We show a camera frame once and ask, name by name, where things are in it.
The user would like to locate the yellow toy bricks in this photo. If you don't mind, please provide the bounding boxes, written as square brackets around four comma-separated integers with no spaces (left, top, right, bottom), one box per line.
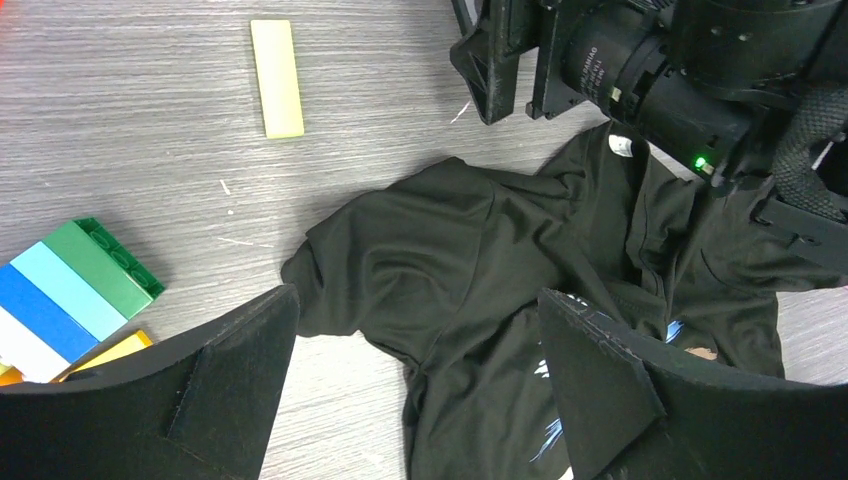
[1,330,153,386]

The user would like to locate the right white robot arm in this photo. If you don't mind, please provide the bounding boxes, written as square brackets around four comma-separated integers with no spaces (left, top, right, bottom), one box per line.
[450,1,847,272]

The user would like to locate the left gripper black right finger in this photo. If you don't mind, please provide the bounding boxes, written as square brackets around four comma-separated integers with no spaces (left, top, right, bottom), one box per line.
[538,290,847,479]

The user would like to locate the lime green stick block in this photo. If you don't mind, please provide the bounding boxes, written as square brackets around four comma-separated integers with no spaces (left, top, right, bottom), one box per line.
[250,19,305,139]

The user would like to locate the blue green stacked bricks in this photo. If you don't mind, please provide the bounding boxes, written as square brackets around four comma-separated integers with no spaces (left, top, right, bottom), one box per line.
[1,217,166,383]

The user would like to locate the black printed t-shirt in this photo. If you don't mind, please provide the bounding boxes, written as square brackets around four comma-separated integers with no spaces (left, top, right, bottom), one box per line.
[281,122,847,479]

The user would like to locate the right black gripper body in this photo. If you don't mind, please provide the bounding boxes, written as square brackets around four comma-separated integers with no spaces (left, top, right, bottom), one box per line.
[450,0,597,125]

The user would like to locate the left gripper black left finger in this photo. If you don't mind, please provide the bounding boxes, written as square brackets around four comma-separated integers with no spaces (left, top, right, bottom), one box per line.
[1,285,300,479]

